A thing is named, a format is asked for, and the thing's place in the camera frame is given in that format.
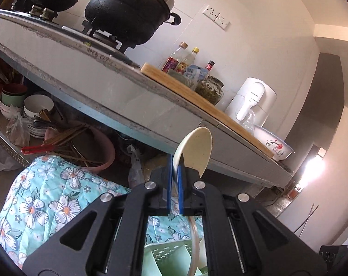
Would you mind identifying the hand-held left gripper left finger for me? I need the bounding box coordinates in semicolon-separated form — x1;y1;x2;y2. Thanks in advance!
22;153;175;276

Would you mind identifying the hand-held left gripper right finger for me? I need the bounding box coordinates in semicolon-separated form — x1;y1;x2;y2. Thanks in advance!
177;152;328;276

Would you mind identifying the large cream spoon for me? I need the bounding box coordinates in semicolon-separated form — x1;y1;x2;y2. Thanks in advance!
173;126;213;276

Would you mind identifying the green star-holed utensil holder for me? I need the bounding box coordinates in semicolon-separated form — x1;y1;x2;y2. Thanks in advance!
143;237;209;276

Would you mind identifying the yellowish filled plastic bag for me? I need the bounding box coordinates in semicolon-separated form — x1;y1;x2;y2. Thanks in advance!
142;155;174;179

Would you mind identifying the pink plastic basin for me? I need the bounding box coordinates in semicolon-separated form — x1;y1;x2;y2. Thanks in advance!
44;125;116;174

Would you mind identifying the clear plastic bag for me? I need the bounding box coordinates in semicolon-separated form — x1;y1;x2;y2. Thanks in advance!
240;109;262;134

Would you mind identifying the glass jar of pickles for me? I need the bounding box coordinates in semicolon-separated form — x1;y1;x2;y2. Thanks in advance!
195;75;224;106

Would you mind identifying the white floral basin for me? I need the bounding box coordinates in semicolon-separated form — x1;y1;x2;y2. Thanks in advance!
253;125;295;161

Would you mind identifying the grey concrete kitchen counter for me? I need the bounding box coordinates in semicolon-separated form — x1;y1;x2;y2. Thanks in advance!
0;9;294;189

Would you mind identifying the wooden cutting board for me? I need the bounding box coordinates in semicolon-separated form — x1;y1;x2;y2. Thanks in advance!
141;62;275;158

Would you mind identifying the bundle of old chopsticks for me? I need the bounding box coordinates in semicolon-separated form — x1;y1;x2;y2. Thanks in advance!
43;124;91;167

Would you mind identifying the white electric kettle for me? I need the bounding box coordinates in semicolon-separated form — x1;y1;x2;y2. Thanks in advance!
225;77;277;127

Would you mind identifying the blue white carton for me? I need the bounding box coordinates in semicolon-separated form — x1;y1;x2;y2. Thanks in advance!
184;65;209;84

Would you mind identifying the red label sauce bottle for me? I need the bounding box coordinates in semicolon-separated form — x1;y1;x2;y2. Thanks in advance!
162;42;189;72

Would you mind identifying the yellow cap sauce bottle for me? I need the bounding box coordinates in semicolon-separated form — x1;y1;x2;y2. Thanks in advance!
177;47;200;75

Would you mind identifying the floral teal blanket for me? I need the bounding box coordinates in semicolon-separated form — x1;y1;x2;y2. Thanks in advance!
0;155;205;271

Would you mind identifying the stack of white plates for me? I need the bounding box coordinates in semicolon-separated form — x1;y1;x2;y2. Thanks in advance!
27;118;52;138

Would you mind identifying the white bowl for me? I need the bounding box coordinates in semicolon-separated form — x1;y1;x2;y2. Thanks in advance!
23;94;54;118

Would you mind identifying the clear bag of goods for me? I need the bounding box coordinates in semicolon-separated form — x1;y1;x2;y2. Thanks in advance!
5;112;30;147

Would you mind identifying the white plastic bag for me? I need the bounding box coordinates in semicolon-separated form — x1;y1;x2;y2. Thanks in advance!
0;144;22;173

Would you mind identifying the stack of mixed bowls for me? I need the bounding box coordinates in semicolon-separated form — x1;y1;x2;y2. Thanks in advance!
0;83;29;121

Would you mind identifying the gas stove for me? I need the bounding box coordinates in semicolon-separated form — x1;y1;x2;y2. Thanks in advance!
0;4;141;66

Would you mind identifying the large black cooking pot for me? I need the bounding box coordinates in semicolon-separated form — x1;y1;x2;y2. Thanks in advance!
85;0;181;49

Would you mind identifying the red-handled utensil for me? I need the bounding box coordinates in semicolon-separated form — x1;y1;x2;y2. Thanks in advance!
21;145;55;155

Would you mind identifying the white wall socket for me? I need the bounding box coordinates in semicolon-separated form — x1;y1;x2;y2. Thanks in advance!
203;4;220;20
214;13;230;31

